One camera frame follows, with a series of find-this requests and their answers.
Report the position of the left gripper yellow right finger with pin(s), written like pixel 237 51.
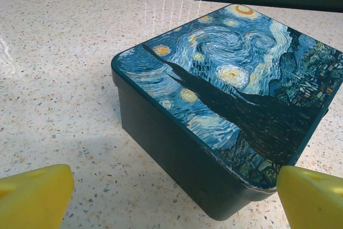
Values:
pixel 313 202

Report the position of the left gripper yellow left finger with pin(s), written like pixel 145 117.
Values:
pixel 34 199

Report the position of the dark box starry night lid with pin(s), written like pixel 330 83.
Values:
pixel 214 78

